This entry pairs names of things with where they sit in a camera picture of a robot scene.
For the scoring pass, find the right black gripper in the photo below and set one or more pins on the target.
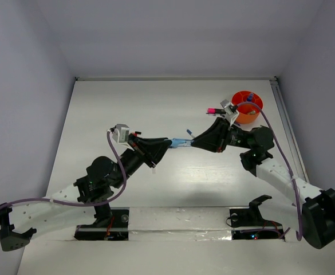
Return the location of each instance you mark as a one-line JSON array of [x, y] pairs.
[[215, 137]]

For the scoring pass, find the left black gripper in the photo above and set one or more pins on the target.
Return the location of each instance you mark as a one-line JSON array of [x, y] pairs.
[[150, 149]]

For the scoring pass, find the light blue translucent pen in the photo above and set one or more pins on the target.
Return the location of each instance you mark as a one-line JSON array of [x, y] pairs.
[[178, 143]]

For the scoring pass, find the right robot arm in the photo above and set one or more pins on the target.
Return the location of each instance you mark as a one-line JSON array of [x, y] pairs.
[[312, 210]]

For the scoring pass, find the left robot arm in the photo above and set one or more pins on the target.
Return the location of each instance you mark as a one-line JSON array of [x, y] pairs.
[[84, 201]]

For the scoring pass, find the blue capped white marker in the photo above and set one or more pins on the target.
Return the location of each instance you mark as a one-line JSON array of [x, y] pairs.
[[190, 133]]

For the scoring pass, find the pink black highlighter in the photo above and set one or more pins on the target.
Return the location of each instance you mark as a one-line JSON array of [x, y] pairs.
[[216, 111]]

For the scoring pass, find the orange round compartment container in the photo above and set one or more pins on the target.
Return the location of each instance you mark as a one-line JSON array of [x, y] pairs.
[[243, 117]]

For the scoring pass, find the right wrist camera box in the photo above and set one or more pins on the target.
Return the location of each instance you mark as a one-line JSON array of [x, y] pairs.
[[231, 113]]

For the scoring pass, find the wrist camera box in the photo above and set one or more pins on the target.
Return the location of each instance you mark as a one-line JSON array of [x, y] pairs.
[[231, 113], [120, 133]]

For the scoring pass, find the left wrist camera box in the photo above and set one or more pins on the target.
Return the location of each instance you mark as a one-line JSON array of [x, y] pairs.
[[120, 133]]

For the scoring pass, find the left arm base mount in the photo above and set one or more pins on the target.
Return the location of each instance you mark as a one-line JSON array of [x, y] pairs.
[[111, 224]]

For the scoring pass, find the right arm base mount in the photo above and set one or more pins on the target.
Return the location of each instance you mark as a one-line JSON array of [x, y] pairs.
[[247, 223]]

